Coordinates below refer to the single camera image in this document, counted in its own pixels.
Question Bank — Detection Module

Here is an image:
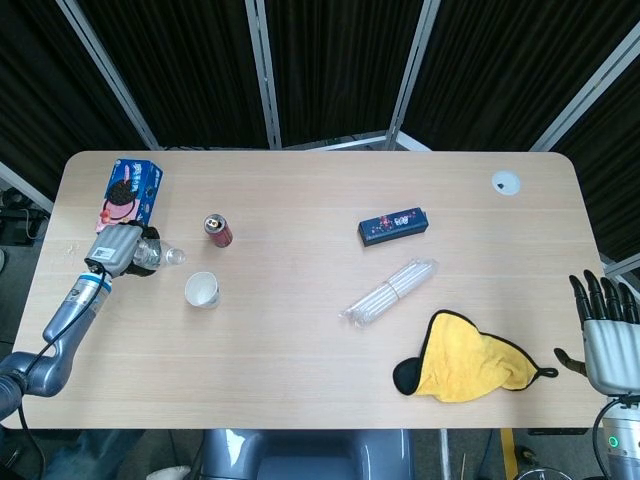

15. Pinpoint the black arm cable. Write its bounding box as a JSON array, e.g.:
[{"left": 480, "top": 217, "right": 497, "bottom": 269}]
[
  {"left": 592, "top": 398, "right": 621, "bottom": 480},
  {"left": 17, "top": 264, "right": 109, "bottom": 441}
]

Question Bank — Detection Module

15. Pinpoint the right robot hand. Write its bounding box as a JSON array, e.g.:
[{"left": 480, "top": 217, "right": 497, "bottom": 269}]
[{"left": 553, "top": 269, "right": 640, "bottom": 396}]

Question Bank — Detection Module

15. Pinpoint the silver partition post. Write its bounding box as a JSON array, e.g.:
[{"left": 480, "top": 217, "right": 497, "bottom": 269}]
[
  {"left": 529, "top": 22, "right": 640, "bottom": 151},
  {"left": 384, "top": 0, "right": 441, "bottom": 150},
  {"left": 54, "top": 0, "right": 161, "bottom": 150},
  {"left": 244, "top": 0, "right": 284, "bottom": 150}
]

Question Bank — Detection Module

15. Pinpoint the yellow cloth with black edge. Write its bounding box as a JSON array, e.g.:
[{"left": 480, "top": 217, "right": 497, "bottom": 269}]
[{"left": 392, "top": 309, "right": 559, "bottom": 404}]

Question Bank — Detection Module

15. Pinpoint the clear plastic bottle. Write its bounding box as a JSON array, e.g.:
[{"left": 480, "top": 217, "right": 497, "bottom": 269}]
[{"left": 132, "top": 238, "right": 188, "bottom": 271}]

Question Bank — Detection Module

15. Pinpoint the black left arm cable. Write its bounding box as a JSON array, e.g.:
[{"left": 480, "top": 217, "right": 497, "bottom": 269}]
[{"left": 17, "top": 264, "right": 109, "bottom": 441}]

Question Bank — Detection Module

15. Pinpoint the white cable grommet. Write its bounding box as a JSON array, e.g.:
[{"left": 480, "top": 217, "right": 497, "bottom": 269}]
[{"left": 490, "top": 170, "right": 521, "bottom": 197}]

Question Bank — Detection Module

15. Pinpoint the white paper cup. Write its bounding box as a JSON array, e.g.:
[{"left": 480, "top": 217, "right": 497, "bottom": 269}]
[{"left": 184, "top": 270, "right": 222, "bottom": 309}]

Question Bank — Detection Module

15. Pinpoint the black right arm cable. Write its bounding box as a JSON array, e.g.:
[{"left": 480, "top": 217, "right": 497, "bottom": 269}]
[{"left": 592, "top": 398, "right": 621, "bottom": 480}]

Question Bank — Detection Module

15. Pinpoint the red soda can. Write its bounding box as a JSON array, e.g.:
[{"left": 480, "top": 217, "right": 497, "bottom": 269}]
[{"left": 202, "top": 213, "right": 234, "bottom": 249}]

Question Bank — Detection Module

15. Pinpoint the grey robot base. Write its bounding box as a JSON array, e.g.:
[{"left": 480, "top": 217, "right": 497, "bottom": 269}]
[{"left": 199, "top": 428, "right": 415, "bottom": 480}]

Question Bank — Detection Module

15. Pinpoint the dark blue rectangular case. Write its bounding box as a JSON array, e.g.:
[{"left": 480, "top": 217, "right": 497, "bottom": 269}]
[{"left": 357, "top": 204, "right": 430, "bottom": 249}]

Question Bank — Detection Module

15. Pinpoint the blue cookie box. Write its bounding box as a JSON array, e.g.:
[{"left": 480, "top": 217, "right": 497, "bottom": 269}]
[{"left": 95, "top": 158, "right": 164, "bottom": 236}]

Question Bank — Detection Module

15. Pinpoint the bundle of white straws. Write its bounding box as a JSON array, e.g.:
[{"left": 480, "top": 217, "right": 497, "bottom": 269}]
[{"left": 339, "top": 257, "right": 441, "bottom": 330}]

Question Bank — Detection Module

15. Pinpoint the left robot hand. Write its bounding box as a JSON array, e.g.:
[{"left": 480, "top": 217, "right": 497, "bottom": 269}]
[{"left": 82, "top": 223, "right": 162, "bottom": 279}]

